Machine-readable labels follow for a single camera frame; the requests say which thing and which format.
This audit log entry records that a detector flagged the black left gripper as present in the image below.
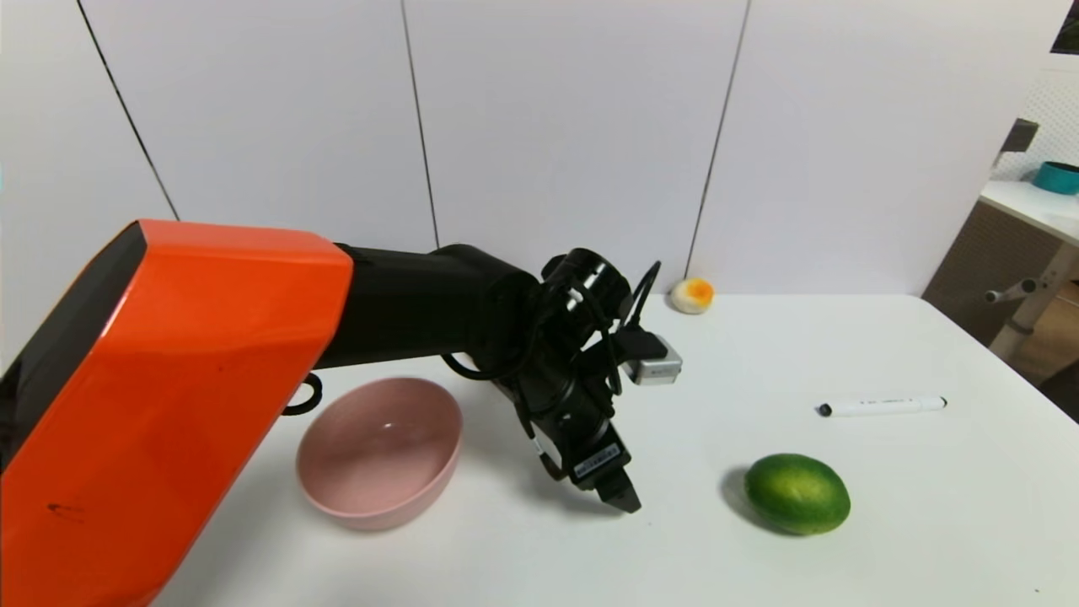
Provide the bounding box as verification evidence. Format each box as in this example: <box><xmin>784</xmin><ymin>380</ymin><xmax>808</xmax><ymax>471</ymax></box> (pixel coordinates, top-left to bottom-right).
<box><xmin>520</xmin><ymin>372</ymin><xmax>642</xmax><ymax>514</ymax></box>

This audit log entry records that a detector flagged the pink bowl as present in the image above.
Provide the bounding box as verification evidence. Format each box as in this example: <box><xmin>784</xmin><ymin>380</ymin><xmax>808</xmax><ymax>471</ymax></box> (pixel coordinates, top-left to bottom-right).
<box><xmin>296</xmin><ymin>377</ymin><xmax>464</xmax><ymax>532</ymax></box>

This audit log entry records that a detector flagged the teal bowl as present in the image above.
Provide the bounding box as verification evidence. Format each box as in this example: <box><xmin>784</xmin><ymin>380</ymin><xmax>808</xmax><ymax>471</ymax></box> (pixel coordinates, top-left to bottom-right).
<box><xmin>1033</xmin><ymin>162</ymin><xmax>1079</xmax><ymax>196</ymax></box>

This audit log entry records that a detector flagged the green lime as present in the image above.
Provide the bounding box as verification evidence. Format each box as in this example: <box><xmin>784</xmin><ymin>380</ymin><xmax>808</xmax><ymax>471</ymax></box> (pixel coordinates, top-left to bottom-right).
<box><xmin>743</xmin><ymin>453</ymin><xmax>852</xmax><ymax>537</ymax></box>

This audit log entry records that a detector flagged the white and orange egg toy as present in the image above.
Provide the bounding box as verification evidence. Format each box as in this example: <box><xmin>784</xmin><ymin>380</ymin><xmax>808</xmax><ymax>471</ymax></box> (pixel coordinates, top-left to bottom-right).
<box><xmin>670</xmin><ymin>277</ymin><xmax>717</xmax><ymax>315</ymax></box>

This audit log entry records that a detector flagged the white marker with black caps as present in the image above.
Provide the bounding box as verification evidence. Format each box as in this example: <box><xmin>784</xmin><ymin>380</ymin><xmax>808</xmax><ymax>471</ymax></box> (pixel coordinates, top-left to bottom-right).
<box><xmin>816</xmin><ymin>395</ymin><xmax>948</xmax><ymax>418</ymax></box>

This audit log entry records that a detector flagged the brown pegboard panel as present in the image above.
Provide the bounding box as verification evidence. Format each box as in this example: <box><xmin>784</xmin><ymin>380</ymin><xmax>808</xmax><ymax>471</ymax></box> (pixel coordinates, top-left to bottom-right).
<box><xmin>921</xmin><ymin>201</ymin><xmax>1065</xmax><ymax>346</ymax></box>

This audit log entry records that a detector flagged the white side table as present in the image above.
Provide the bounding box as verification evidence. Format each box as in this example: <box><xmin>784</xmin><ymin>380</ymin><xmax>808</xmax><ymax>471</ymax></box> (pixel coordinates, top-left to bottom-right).
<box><xmin>978</xmin><ymin>180</ymin><xmax>1079</xmax><ymax>359</ymax></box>

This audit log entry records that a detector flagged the dark grey box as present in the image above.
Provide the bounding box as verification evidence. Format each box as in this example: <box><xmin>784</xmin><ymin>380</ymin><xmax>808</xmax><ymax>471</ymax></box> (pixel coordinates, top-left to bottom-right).
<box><xmin>1000</xmin><ymin>119</ymin><xmax>1040</xmax><ymax>155</ymax></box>

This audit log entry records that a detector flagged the white pegboard panel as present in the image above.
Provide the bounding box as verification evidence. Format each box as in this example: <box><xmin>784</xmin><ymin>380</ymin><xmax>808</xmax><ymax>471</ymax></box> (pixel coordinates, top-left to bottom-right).
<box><xmin>991</xmin><ymin>56</ymin><xmax>1079</xmax><ymax>182</ymax></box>

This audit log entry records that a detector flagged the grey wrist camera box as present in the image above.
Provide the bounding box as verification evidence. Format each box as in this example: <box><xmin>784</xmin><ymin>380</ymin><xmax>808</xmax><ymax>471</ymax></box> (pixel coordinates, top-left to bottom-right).
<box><xmin>628</xmin><ymin>336</ymin><xmax>684</xmax><ymax>387</ymax></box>

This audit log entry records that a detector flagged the black camera cable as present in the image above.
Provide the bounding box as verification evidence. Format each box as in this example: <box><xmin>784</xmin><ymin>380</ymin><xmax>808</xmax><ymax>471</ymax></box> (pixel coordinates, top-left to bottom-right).
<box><xmin>615</xmin><ymin>260</ymin><xmax>668</xmax><ymax>362</ymax></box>

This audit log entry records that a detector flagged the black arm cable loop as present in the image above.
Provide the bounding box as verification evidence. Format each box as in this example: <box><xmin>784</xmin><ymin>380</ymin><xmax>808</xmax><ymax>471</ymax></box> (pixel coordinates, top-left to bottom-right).
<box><xmin>282</xmin><ymin>373</ymin><xmax>325</xmax><ymax>417</ymax></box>

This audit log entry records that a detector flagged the grey knob handle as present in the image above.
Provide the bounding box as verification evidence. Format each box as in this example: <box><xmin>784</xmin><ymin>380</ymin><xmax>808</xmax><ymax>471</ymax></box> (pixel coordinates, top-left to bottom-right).
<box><xmin>985</xmin><ymin>278</ymin><xmax>1038</xmax><ymax>304</ymax></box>

